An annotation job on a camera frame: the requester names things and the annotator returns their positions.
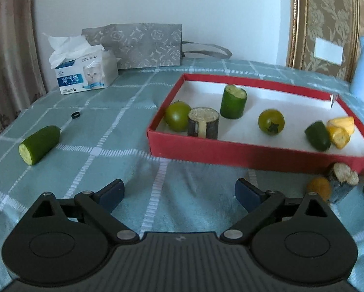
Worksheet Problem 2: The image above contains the beige patterned curtain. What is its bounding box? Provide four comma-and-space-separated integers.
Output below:
0, 0, 47, 145

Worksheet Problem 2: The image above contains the red cardboard box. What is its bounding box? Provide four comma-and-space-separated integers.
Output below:
147, 73, 364, 174

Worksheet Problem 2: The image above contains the long cucumber end piece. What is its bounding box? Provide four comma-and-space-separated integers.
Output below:
18, 125, 61, 166

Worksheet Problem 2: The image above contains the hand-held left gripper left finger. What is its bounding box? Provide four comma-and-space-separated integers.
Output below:
32, 179, 140, 246

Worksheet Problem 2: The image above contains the white wall switch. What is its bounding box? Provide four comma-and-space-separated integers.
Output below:
314, 37, 344, 66

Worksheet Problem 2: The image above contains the short cucumber end piece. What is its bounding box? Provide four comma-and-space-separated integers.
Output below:
304, 121, 331, 152

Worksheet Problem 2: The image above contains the green tomato with calyx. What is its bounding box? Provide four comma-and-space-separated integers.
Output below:
258, 109, 285, 136

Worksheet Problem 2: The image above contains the gold wall frame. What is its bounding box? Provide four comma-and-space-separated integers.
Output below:
285, 0, 310, 69

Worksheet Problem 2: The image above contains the upright cut cucumber piece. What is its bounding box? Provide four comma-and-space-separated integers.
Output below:
220, 84, 248, 120

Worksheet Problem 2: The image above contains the tissue pack with cat print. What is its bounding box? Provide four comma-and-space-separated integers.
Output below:
42, 32, 119, 95

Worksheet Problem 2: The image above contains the green checked tablecloth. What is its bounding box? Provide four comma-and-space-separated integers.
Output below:
0, 58, 364, 292

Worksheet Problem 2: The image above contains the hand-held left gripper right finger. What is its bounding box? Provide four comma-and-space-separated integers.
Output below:
220, 178, 335, 245

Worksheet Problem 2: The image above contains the small brown round fruit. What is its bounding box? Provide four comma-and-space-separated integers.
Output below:
307, 176, 332, 202

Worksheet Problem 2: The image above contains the grey patterned paper bag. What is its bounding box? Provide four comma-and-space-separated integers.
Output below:
81, 23, 233, 70

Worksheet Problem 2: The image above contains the large yellow fruit piece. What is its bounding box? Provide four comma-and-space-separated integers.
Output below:
327, 127, 351, 150

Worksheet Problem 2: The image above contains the small dark-skinned stalk piece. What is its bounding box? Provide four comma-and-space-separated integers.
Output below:
323, 162, 360, 204

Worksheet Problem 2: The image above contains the large dark-skinned stalk piece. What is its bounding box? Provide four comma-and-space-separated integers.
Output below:
187, 107, 220, 139

